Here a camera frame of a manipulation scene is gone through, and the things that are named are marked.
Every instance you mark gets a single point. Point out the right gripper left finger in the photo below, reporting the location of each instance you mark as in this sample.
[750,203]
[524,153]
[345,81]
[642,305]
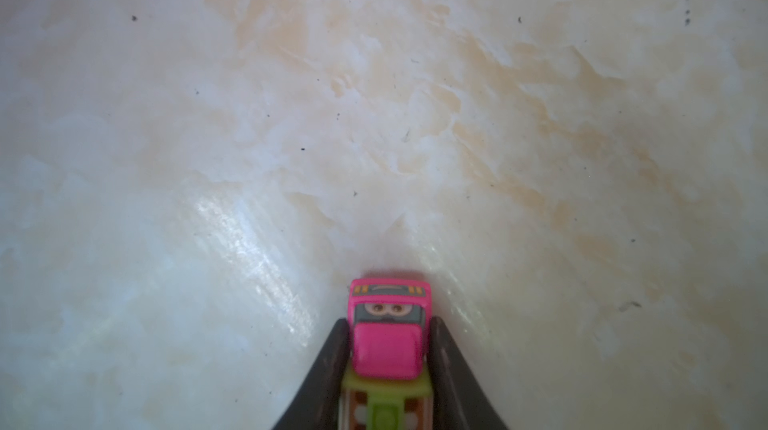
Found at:
[315,405]

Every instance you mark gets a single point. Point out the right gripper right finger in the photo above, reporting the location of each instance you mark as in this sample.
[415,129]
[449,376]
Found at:
[459,401]

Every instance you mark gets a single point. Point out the pink green toy car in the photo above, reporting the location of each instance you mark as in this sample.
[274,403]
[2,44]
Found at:
[386,383]

